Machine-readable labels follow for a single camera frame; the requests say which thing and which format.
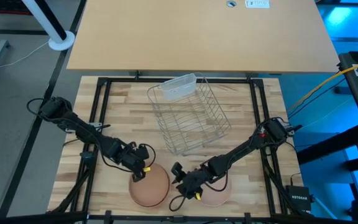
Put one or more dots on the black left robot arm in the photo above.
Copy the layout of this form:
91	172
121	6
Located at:
85	132

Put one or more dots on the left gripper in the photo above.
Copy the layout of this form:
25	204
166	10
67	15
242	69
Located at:
127	158

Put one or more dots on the pale pink round plate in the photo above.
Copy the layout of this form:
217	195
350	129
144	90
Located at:
216	196

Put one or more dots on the black red crate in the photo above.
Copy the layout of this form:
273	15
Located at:
8	6

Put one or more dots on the black Netgear network switch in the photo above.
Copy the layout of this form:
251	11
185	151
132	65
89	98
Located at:
298	199

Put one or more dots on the black aluminium table frame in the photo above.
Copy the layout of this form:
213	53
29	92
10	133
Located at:
126	80

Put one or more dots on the white pole with round base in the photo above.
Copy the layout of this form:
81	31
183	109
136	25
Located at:
39	15

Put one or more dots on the orange round plate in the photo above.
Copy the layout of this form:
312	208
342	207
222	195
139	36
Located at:
154	186

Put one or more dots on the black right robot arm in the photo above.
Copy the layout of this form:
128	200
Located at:
244	149

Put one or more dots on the black equipment cart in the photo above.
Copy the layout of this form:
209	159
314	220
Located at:
357	102

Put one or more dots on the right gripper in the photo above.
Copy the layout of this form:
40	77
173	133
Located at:
197	180

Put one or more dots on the white power outlet strip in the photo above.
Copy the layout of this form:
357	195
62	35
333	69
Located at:
257	3

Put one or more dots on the clear plastic utensil holder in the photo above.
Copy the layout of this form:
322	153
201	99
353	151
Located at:
179	87

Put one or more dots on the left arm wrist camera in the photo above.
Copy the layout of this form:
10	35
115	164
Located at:
142	151

